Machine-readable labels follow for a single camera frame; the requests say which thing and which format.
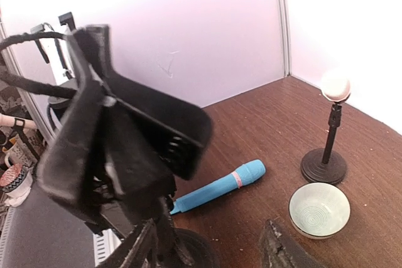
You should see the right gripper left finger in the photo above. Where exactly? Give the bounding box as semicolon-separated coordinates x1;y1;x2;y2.
103;219;157;268

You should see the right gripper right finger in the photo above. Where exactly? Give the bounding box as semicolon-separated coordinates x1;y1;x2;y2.
259;220;323;268

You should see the blue toy microphone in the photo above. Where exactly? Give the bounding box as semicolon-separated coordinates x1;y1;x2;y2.
170;159;266;215

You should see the black microphone stand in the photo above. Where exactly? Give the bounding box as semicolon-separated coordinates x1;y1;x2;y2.
37;25;219;267
300;102;347;185

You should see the cream toy microphone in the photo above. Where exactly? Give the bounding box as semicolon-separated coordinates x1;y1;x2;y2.
320;70;351;102

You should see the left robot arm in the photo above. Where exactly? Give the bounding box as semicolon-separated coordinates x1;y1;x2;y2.
1;31;76;99

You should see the light green ceramic bowl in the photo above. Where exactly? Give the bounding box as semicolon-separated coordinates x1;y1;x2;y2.
288;183;351;240

